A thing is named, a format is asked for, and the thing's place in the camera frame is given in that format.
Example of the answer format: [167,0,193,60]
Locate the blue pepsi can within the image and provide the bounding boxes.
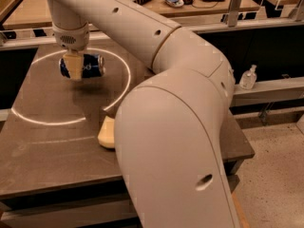
[59,54,104,80]

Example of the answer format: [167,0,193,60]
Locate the wooden desk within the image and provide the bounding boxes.
[2,0,267,30]

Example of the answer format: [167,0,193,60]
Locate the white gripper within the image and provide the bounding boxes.
[52,23,89,81]

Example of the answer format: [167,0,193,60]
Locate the right clear sanitizer bottle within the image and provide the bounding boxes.
[239,65,257,89]

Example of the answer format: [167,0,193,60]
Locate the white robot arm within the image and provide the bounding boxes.
[50,0,240,228]

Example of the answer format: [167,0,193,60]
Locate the right grey metal post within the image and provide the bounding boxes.
[226,0,242,27]

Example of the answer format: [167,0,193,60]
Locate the yellow sponge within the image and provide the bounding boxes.
[98,116,115,149]

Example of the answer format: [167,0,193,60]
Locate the blue white device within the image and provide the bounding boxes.
[164,0,184,8]

